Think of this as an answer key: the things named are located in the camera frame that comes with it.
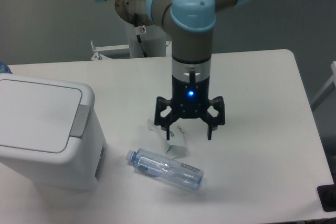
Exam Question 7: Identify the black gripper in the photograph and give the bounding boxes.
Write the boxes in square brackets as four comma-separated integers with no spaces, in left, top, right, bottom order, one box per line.
[154,73,226,141]

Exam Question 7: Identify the white push-lid trash can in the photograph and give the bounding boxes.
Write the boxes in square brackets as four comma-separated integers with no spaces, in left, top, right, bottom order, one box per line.
[1,73,107,190]

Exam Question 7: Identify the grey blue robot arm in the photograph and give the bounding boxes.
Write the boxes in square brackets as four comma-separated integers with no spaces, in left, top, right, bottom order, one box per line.
[98,0,248,135]

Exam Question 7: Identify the crumpled white paper packet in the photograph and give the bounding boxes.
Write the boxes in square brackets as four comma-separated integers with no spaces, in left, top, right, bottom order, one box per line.
[147,120,187,159]

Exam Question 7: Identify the crushed clear plastic bottle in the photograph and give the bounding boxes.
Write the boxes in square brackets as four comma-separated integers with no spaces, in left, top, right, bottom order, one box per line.
[126,148,204,191]

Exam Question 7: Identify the blue object at left edge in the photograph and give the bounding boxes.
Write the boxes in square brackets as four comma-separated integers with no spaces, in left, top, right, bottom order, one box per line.
[0,62,12,74]

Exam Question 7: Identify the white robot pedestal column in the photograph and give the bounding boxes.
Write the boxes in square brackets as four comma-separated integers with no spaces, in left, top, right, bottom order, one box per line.
[125,23,167,58]

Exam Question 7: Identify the white pedestal base frame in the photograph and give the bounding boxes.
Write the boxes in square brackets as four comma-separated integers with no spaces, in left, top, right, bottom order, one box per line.
[90,39,173,61]

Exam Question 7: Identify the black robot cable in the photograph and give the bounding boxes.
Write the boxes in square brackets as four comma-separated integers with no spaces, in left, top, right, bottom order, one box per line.
[133,13,148,58]

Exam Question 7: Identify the white frame at right edge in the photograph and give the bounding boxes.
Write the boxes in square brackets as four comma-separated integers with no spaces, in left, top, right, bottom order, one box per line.
[310,61,335,111]

